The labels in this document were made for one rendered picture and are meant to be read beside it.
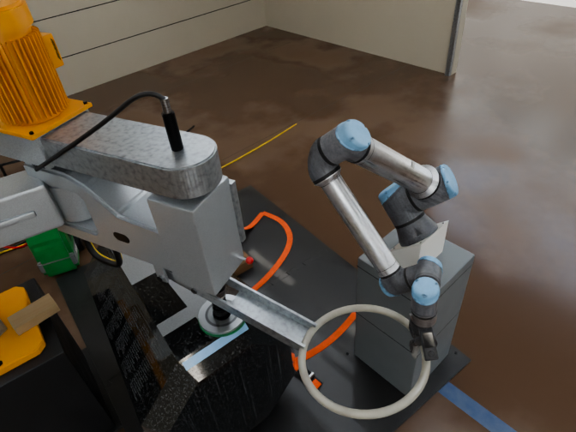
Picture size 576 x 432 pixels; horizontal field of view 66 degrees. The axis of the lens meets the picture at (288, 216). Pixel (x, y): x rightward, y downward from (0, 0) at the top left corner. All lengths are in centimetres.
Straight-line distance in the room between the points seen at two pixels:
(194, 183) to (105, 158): 33
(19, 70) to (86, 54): 529
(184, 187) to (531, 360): 233
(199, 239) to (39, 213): 77
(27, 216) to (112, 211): 38
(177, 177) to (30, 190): 76
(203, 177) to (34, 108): 71
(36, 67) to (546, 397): 287
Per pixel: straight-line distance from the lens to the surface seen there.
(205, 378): 200
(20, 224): 207
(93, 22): 704
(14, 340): 245
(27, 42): 180
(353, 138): 150
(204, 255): 158
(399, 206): 204
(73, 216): 208
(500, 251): 365
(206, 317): 203
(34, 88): 180
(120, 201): 182
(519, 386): 296
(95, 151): 161
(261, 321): 185
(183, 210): 147
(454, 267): 222
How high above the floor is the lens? 241
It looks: 40 degrees down
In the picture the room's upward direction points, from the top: 6 degrees counter-clockwise
